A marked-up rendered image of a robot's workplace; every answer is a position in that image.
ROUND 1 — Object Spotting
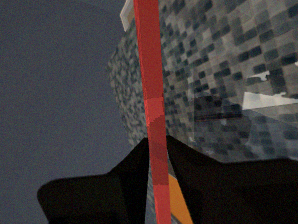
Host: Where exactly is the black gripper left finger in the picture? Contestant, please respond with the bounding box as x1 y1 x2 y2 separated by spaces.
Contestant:
37 137 149 224

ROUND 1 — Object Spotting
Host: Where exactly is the red panel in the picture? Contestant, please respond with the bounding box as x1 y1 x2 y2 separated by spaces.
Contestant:
133 0 171 224

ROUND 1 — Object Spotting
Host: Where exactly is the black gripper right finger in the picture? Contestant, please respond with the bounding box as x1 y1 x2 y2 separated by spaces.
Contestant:
166 135 298 224

